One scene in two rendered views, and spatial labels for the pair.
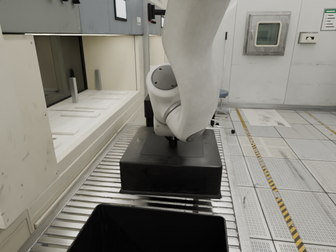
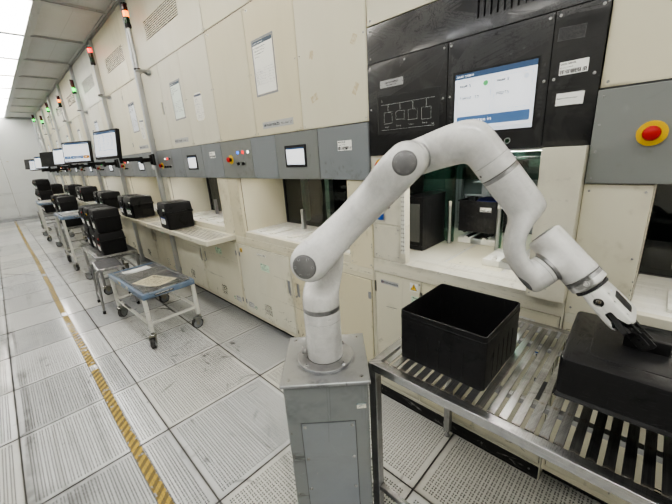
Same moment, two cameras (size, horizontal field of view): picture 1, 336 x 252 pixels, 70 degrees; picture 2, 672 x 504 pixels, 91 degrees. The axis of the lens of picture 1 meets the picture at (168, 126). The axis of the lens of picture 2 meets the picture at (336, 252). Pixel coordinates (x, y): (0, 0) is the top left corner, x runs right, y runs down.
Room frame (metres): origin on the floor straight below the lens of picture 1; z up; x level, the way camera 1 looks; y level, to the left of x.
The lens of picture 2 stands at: (0.55, -0.95, 1.43)
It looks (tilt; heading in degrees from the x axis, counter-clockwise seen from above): 17 degrees down; 128
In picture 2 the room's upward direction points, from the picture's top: 4 degrees counter-clockwise
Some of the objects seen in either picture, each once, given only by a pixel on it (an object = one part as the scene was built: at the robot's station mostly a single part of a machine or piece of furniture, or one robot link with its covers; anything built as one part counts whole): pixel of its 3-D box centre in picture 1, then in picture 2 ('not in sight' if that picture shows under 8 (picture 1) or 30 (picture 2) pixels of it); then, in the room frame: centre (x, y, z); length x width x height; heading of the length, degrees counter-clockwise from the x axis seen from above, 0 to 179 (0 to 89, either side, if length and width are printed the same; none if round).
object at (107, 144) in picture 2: not in sight; (126, 148); (-3.27, 0.61, 1.59); 0.50 x 0.41 x 0.36; 82
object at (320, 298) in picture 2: not in sight; (322, 270); (-0.11, -0.18, 1.07); 0.19 x 0.12 x 0.24; 109
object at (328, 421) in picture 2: not in sight; (332, 443); (-0.09, -0.21, 0.38); 0.28 x 0.28 x 0.76; 37
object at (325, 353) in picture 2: not in sight; (323, 332); (-0.09, -0.21, 0.85); 0.19 x 0.19 x 0.18
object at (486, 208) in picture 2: not in sight; (484, 208); (0.09, 1.08, 1.06); 0.24 x 0.20 x 0.32; 172
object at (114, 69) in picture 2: not in sight; (155, 158); (-4.03, 1.25, 1.50); 1.52 x 0.99 x 3.00; 172
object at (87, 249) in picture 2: not in sight; (112, 263); (-4.19, 0.50, 0.24); 0.94 x 0.53 x 0.48; 172
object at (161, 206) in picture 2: not in sight; (175, 213); (-2.74, 0.70, 0.93); 0.30 x 0.28 x 0.26; 169
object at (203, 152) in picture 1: (173, 152); (641, 363); (0.71, -0.02, 0.91); 0.29 x 0.29 x 0.13; 85
